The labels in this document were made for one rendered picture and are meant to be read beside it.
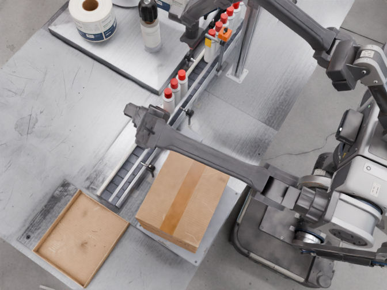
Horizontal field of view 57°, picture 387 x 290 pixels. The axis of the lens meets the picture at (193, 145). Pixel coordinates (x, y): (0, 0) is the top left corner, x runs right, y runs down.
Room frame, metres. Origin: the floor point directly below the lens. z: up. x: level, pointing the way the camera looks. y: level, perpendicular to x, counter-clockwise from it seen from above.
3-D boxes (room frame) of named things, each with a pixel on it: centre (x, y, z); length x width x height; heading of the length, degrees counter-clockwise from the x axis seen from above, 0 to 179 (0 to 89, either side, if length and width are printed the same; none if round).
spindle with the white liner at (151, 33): (1.09, 0.24, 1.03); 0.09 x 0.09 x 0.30
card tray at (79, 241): (0.15, 0.42, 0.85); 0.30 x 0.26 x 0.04; 152
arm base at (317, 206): (0.22, -0.32, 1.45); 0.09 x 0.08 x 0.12; 158
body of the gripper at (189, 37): (1.00, 0.05, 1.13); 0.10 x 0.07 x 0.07; 153
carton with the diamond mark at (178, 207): (0.30, 0.02, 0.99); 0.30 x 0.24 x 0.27; 159
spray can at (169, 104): (0.72, 0.12, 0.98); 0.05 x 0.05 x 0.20
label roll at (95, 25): (1.18, 0.54, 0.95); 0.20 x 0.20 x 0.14
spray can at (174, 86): (0.77, 0.10, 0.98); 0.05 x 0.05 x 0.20
